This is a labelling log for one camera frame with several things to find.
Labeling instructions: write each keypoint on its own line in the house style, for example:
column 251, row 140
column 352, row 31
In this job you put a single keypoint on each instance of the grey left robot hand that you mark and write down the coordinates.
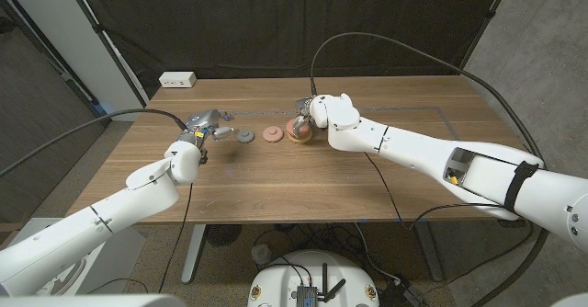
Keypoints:
column 202, row 123

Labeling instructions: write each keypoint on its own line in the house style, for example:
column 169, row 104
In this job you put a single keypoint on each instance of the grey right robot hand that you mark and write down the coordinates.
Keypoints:
column 305, row 111

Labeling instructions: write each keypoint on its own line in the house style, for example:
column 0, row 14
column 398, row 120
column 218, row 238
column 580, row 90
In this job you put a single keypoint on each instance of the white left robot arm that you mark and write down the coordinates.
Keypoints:
column 92, row 219

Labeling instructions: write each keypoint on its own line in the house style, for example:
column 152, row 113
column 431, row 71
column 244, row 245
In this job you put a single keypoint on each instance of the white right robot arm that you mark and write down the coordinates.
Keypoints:
column 436, row 160

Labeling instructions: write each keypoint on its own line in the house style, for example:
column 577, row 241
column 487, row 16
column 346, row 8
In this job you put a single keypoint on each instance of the white power strip box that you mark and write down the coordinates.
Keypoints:
column 177, row 79

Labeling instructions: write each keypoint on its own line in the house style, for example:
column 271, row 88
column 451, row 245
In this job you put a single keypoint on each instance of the black backdrop curtain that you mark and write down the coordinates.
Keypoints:
column 294, row 22

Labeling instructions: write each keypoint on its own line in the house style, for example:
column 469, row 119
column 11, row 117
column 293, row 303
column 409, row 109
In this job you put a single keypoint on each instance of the small black floor fan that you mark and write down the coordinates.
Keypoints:
column 222, row 234

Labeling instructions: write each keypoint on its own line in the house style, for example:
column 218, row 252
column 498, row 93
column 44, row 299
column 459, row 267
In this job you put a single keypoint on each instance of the black backdrop stand pole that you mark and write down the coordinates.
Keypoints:
column 487, row 19
column 105, row 42

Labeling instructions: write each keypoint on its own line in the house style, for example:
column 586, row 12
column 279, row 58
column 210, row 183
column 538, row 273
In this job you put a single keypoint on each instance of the white table leg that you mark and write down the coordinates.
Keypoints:
column 193, row 256

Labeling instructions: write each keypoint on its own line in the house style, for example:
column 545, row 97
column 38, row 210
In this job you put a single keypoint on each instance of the grey round floor object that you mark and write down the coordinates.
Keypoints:
column 262, row 254

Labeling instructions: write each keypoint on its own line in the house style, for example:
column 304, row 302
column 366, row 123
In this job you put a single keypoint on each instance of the white floor platform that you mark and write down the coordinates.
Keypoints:
column 119, row 261

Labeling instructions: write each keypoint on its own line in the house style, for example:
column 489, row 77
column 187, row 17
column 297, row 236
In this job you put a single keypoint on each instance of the white robot torso base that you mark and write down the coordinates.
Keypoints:
column 280, row 279

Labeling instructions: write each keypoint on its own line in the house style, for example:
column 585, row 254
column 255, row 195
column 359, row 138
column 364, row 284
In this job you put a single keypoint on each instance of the grey antenna radio box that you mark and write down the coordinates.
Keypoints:
column 306, row 295

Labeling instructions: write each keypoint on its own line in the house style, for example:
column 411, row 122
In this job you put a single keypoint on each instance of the grey table leg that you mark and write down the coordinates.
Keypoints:
column 429, row 252

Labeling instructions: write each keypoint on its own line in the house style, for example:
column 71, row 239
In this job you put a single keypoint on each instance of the black power adapter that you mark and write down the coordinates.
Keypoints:
column 404, row 295

